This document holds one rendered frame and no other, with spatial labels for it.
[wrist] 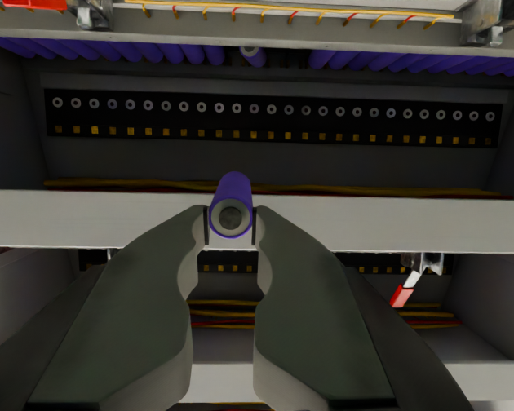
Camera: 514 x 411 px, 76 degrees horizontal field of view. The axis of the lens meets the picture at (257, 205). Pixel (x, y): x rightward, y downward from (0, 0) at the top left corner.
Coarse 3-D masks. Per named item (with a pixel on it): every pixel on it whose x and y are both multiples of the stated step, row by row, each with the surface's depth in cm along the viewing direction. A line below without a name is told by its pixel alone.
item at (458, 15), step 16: (0, 0) 23; (160, 0) 23; (176, 0) 23; (192, 0) 23; (208, 0) 23; (224, 0) 23; (336, 16) 24; (352, 16) 24; (368, 16) 24; (384, 16) 24; (400, 16) 24; (416, 16) 24
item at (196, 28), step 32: (128, 0) 22; (0, 32) 24; (32, 32) 24; (64, 32) 24; (96, 32) 24; (128, 32) 24; (160, 32) 24; (192, 32) 24; (224, 32) 24; (256, 32) 24; (288, 32) 24; (320, 32) 25; (352, 32) 25; (384, 32) 25; (416, 32) 25; (448, 32) 25; (512, 32) 25
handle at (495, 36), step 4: (504, 20) 20; (508, 20) 20; (512, 20) 20; (496, 24) 21; (500, 24) 21; (504, 24) 20; (508, 24) 20; (512, 24) 20; (488, 28) 22; (492, 28) 22; (496, 28) 22; (500, 28) 22; (488, 32) 22; (492, 32) 22; (496, 32) 22; (500, 32) 22; (488, 36) 22; (492, 36) 22; (496, 36) 22; (500, 36) 22; (488, 40) 22; (492, 40) 22; (496, 40) 22; (500, 40) 22; (488, 44) 22
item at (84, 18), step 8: (8, 0) 14; (16, 0) 14; (24, 0) 14; (32, 0) 15; (40, 0) 15; (48, 0) 16; (56, 0) 17; (64, 0) 17; (72, 0) 18; (80, 0) 19; (40, 8) 16; (48, 8) 16; (56, 8) 17; (64, 8) 17; (80, 8) 20; (88, 8) 21; (80, 16) 20; (88, 16) 21; (80, 24) 21; (88, 24) 21
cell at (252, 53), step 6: (240, 48) 27; (246, 48) 27; (252, 48) 27; (258, 48) 27; (246, 54) 28; (252, 54) 27; (258, 54) 28; (264, 54) 31; (252, 60) 29; (258, 60) 30; (264, 60) 32; (258, 66) 33
